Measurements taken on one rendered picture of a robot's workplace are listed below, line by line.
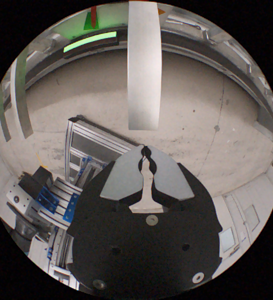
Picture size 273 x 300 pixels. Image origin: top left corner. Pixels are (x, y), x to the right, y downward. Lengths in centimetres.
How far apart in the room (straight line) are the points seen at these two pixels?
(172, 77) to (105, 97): 68
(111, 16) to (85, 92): 90
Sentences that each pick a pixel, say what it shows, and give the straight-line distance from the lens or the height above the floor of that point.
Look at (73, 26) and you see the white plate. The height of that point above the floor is 76.
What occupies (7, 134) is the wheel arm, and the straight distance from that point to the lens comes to 49.
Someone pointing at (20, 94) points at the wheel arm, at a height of 84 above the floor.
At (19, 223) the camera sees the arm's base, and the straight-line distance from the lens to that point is 65.
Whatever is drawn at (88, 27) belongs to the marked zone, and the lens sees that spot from 33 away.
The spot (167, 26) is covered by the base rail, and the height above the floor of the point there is 70.
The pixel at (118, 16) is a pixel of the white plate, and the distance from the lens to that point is 30.
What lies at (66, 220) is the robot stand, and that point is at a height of 90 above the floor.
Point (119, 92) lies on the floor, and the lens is 96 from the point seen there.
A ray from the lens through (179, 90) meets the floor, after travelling 104.
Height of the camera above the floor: 95
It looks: 56 degrees down
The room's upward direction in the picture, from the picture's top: 177 degrees counter-clockwise
